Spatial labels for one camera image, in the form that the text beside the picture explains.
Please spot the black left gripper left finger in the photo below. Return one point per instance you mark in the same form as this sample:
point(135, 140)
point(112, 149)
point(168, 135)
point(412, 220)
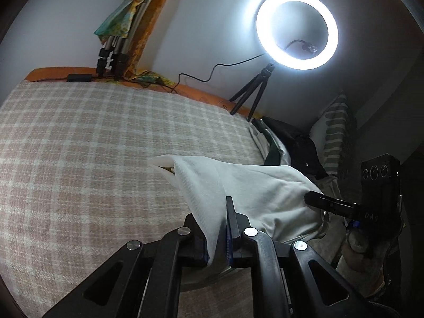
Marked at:
point(140, 279)

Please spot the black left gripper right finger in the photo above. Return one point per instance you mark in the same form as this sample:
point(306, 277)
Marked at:
point(288, 280)

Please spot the cream white tank top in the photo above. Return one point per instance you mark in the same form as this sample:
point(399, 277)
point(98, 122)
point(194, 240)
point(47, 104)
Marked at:
point(272, 197)

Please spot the gloved right hand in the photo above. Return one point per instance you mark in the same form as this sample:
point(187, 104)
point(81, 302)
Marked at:
point(365, 258)

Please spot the green white patterned pillow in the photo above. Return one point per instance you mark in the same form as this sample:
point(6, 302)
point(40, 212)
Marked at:
point(330, 135)

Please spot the black folded garment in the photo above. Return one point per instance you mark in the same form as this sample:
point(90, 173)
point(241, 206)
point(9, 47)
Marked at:
point(302, 150)

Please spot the pink white checked bedspread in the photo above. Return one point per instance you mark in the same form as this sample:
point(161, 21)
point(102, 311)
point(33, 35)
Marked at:
point(75, 183)

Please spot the black mini tripod stand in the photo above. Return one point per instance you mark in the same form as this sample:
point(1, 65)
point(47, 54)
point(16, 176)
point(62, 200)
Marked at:
point(259, 82)

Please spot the orange patterned fabric strip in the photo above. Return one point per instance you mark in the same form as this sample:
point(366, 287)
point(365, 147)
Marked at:
point(144, 22)

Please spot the black power adapter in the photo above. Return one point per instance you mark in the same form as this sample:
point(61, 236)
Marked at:
point(79, 78)

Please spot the folded silver black tripod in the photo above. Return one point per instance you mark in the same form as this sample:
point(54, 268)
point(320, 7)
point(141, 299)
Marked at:
point(111, 60)

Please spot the colourful floral cloth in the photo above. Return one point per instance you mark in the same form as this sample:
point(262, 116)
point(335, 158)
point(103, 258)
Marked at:
point(118, 23)

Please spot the white ring light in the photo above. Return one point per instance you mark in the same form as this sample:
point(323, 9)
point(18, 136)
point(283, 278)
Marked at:
point(298, 34)

